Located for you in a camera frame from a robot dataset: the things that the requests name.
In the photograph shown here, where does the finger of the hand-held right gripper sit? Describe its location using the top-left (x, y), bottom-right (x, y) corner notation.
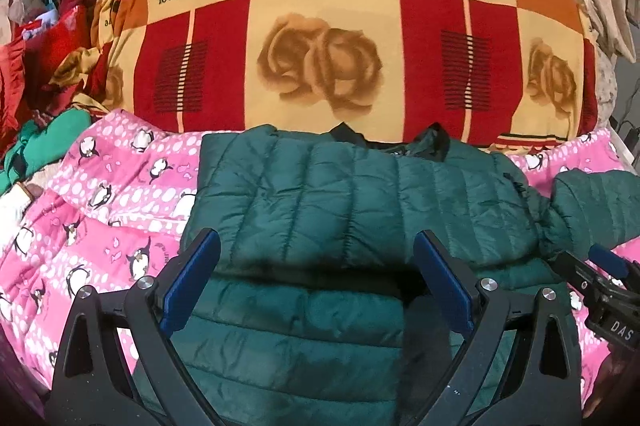
top-left (589, 245), bottom-right (640, 293)
top-left (551, 251), bottom-right (618, 309)

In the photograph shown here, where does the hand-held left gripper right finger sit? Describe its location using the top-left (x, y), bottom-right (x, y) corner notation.
top-left (412, 230), bottom-right (586, 426)

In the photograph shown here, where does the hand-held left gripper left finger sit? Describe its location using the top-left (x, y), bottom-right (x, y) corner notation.
top-left (47, 228), bottom-right (223, 426)

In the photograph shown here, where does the dark green puffer jacket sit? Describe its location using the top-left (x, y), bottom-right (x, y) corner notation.
top-left (132, 122), bottom-right (640, 426)

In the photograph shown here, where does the person's right hand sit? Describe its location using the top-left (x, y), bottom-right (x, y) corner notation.
top-left (581, 350), bottom-right (628, 416)

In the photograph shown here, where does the pink penguin print blanket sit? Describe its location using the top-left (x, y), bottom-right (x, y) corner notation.
top-left (0, 108), bottom-right (640, 414)

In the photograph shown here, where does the pale floral sheet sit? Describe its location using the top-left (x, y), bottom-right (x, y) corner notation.
top-left (594, 50), bottom-right (622, 129)

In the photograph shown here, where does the white cloth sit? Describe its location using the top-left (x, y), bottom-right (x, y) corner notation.
top-left (0, 182), bottom-right (32, 227)

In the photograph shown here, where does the bright green garment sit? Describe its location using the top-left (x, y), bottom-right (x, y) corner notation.
top-left (2, 110), bottom-right (95, 197)

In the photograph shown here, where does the rose print pillowcase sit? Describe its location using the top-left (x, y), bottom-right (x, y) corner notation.
top-left (49, 44), bottom-right (125, 113)

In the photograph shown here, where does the red cloth pile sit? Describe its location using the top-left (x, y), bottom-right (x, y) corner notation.
top-left (0, 0), bottom-right (100, 157)

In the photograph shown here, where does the folded rose print quilt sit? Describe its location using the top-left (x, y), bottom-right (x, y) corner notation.
top-left (92, 0), bottom-right (601, 147)

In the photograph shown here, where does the black charger cable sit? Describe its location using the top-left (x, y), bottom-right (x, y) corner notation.
top-left (617, 106), bottom-right (640, 143)

